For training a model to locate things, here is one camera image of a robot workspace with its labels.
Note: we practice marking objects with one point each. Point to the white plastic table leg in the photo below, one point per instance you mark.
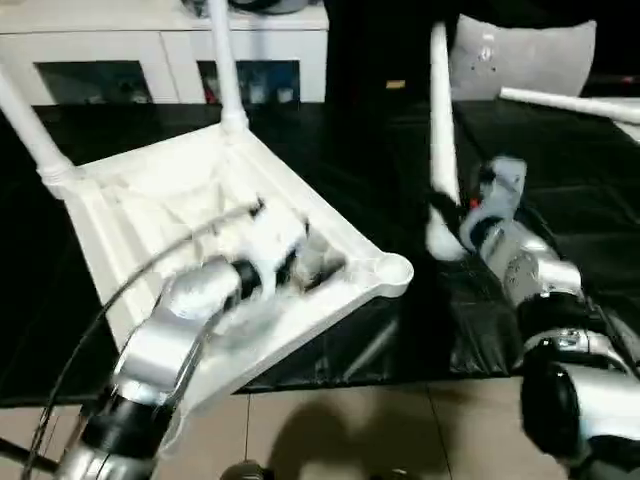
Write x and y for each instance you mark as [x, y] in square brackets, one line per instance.
[30, 125]
[570, 103]
[225, 60]
[442, 120]

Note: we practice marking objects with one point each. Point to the white plastic table top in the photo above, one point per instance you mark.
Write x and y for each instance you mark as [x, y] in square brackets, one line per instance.
[180, 180]

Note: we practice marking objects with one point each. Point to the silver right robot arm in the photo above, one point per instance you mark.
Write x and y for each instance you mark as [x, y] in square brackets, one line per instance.
[540, 280]

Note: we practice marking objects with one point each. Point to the black work mat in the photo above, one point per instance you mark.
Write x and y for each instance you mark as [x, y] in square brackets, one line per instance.
[560, 180]

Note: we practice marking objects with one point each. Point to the small tan label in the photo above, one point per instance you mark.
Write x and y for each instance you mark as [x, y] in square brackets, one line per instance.
[396, 84]

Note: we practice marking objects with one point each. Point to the grey cushion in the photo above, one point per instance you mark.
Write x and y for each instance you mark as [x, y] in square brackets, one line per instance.
[530, 55]

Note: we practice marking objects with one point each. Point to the white flat board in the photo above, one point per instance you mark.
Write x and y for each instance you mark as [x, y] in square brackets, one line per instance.
[625, 130]

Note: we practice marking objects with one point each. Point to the black sofa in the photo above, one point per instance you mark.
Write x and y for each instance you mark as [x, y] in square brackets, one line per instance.
[380, 40]

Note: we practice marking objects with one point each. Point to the white glass-door cabinet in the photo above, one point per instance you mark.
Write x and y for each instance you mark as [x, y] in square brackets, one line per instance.
[120, 50]

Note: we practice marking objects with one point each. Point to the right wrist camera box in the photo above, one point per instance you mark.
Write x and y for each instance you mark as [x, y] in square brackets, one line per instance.
[500, 185]

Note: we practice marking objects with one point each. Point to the black metal frame bar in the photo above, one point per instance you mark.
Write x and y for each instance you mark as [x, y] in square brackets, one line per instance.
[25, 458]

